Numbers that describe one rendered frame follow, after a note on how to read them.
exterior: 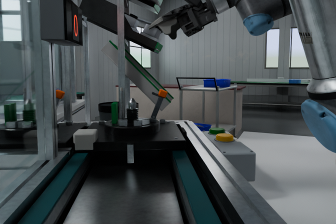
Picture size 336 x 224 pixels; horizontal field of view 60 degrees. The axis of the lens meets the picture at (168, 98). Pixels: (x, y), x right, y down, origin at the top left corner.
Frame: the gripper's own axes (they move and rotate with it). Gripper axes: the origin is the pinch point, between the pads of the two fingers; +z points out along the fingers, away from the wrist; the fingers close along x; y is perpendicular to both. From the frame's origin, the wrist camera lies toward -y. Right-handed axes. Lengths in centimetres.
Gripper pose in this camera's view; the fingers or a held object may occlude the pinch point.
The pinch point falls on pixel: (154, 28)
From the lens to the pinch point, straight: 100.1
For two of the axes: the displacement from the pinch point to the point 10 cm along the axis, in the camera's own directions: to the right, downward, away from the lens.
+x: 2.6, -0.2, 9.7
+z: -8.8, 4.1, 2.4
